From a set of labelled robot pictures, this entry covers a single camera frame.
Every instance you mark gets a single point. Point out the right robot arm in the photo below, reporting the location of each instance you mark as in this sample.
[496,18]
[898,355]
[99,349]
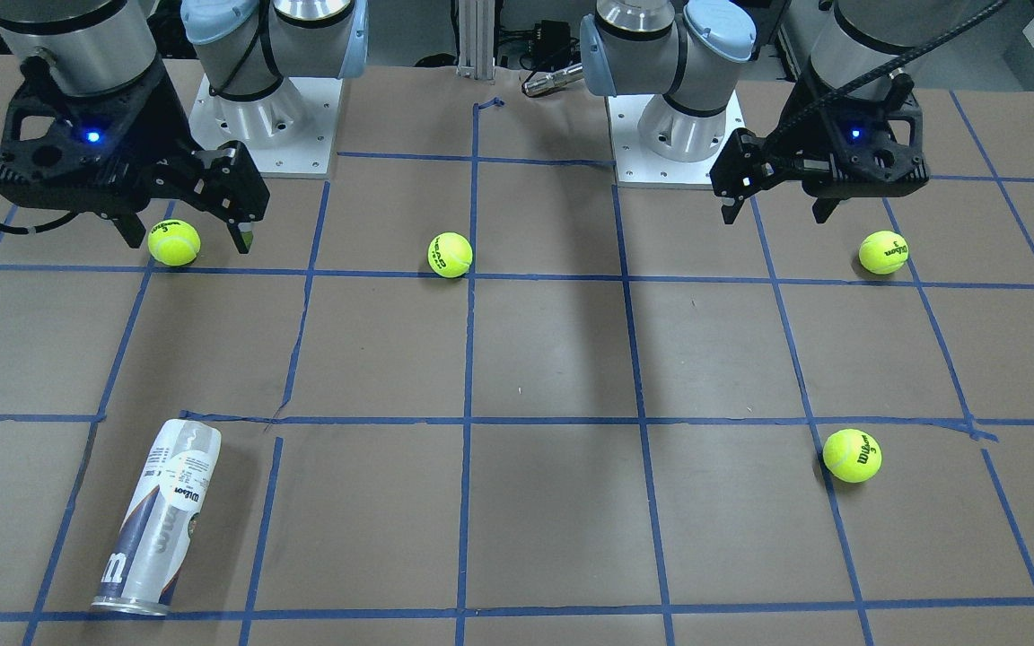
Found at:
[247,48]

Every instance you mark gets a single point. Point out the Wilson tennis ball can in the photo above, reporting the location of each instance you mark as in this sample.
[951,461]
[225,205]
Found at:
[141,574]

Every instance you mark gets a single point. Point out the black power adapter box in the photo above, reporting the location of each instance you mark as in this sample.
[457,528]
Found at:
[547,46]

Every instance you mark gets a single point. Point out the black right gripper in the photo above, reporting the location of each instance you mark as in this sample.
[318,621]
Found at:
[155,117]

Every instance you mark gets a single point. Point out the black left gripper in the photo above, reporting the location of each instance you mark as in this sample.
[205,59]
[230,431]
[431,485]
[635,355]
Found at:
[792,135]

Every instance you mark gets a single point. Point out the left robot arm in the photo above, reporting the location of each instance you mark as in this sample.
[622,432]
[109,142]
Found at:
[692,56]

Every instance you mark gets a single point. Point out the silver metal cylinder tool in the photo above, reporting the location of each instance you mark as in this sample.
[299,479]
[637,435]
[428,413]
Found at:
[539,84]

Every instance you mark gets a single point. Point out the aluminium frame post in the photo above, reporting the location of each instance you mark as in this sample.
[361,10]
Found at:
[476,37]

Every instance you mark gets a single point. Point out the yellow Head tennis ball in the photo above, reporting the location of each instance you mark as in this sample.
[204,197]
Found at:
[450,255]

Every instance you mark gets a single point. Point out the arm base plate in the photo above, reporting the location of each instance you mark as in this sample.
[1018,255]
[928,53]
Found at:
[661,161]
[289,134]

